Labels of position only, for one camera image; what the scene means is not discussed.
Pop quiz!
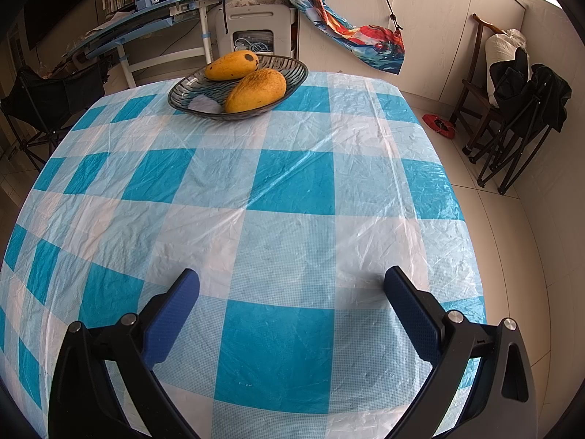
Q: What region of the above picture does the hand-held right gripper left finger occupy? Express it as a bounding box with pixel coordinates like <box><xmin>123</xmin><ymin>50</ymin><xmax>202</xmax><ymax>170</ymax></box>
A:
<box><xmin>48</xmin><ymin>268</ymin><xmax>202</xmax><ymax>439</ymax></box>

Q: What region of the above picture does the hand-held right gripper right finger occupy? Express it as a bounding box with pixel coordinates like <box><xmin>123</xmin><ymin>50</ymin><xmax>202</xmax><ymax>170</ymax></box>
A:
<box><xmin>384</xmin><ymin>265</ymin><xmax>536</xmax><ymax>439</ymax></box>

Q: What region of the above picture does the blue white checked tablecloth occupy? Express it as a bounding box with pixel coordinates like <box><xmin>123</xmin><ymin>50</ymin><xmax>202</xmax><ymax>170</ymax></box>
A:
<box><xmin>0</xmin><ymin>71</ymin><xmax>486</xmax><ymax>439</ymax></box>

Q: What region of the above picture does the red slipper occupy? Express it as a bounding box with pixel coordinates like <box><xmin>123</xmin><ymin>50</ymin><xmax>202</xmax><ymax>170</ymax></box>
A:
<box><xmin>422</xmin><ymin>113</ymin><xmax>458</xmax><ymax>140</ymax></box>

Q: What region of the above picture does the ribbed glass bowl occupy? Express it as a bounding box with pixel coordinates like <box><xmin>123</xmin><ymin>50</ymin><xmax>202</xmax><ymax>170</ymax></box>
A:
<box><xmin>167</xmin><ymin>54</ymin><xmax>310</xmax><ymax>122</ymax></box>

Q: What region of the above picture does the dark wooden chair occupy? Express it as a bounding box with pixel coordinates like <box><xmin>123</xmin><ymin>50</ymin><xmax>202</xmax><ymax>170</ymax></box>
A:
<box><xmin>450</xmin><ymin>14</ymin><xmax>513</xmax><ymax>157</ymax></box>

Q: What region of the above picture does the large yellow mango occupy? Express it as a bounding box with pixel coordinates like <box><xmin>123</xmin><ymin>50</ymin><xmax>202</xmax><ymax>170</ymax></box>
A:
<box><xmin>224</xmin><ymin>68</ymin><xmax>288</xmax><ymax>114</ymax></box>

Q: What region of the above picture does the black folding camp chair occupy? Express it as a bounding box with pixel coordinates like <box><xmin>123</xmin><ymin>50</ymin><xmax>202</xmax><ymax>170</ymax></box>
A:
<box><xmin>0</xmin><ymin>61</ymin><xmax>111</xmax><ymax>172</ymax></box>

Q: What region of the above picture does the yellow mango with dark spot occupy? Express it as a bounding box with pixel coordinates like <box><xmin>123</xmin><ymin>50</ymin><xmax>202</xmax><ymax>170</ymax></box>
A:
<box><xmin>204</xmin><ymin>50</ymin><xmax>259</xmax><ymax>81</ymax></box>

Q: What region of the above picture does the folded black chair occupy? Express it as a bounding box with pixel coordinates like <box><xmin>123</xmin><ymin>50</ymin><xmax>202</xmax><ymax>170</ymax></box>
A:
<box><xmin>471</xmin><ymin>48</ymin><xmax>573</xmax><ymax>195</ymax></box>

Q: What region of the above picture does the white stuffed bag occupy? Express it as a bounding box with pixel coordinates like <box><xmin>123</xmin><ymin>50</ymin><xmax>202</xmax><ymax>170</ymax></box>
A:
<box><xmin>484</xmin><ymin>29</ymin><xmax>529</xmax><ymax>106</ymax></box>

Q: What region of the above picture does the blue glass desk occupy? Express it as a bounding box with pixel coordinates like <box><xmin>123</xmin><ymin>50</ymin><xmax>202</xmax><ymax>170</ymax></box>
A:
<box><xmin>64</xmin><ymin>0</ymin><xmax>234</xmax><ymax>90</ymax></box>

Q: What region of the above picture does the colourful printed bag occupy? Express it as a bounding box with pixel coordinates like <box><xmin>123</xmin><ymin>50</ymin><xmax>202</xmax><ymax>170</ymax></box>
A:
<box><xmin>276</xmin><ymin>0</ymin><xmax>407</xmax><ymax>75</ymax></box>

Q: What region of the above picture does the white floor appliance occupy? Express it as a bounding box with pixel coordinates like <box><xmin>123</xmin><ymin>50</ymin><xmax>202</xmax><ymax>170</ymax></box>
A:
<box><xmin>215</xmin><ymin>2</ymin><xmax>299</xmax><ymax>63</ymax></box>

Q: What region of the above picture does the white wall cabinet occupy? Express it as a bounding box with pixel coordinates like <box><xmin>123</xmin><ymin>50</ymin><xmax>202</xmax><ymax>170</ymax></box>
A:
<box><xmin>393</xmin><ymin>0</ymin><xmax>529</xmax><ymax>102</ymax></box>

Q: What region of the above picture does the black wall television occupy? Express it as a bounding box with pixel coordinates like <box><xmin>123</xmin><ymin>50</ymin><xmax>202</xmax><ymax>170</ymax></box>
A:
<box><xmin>23</xmin><ymin>0</ymin><xmax>95</xmax><ymax>51</ymax></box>

